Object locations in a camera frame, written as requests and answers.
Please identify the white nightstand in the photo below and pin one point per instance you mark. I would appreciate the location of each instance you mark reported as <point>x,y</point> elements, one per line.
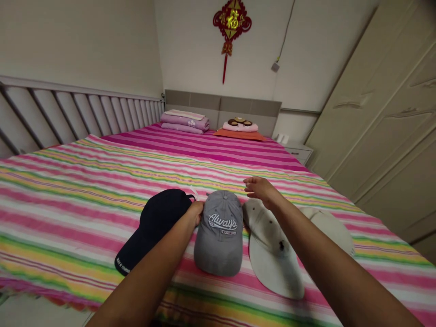
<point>299,151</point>

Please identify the red knot wall ornament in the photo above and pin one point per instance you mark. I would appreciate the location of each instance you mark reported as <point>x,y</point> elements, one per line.
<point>235,18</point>

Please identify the gray wall box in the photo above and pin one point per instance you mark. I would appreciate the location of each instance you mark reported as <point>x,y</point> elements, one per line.
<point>276,66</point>

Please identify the striped pink bed sheet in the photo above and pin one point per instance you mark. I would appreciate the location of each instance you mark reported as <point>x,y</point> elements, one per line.
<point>85,190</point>

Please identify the gray baseball cap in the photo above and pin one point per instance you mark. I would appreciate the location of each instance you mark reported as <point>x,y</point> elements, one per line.
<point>218,248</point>

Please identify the cream wardrobe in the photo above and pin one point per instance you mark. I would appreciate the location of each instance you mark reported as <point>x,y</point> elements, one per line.
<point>381,112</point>

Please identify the navy baseball cap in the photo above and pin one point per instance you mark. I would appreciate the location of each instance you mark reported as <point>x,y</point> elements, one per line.
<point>160,218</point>

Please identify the person's left hand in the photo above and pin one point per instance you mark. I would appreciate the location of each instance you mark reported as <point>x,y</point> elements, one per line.
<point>193,214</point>

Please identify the folded pink striped towel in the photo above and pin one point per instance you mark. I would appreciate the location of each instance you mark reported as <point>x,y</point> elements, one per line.
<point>182,113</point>

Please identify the person's left fingers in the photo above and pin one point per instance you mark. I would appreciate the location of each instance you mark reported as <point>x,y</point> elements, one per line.
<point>200,214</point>

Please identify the orange pillow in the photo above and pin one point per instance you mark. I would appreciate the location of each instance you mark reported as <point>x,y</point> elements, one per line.
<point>238,136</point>

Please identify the person's right hand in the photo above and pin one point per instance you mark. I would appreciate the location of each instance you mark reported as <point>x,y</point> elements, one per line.
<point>263,190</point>

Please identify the slatted gray bed rail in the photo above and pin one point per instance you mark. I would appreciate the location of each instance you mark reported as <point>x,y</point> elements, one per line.
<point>78,112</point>

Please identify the white baseball cap small logo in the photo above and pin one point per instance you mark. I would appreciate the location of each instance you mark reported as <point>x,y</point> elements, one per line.
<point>272,265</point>

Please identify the folded purple quilt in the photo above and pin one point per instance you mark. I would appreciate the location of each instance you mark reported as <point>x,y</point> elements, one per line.
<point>185,126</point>

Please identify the gray bed headboard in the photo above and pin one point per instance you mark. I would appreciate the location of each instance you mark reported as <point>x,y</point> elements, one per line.
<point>211,104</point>

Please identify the cream baseball cap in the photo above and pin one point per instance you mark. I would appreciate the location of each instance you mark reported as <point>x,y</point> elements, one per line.
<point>333,228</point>

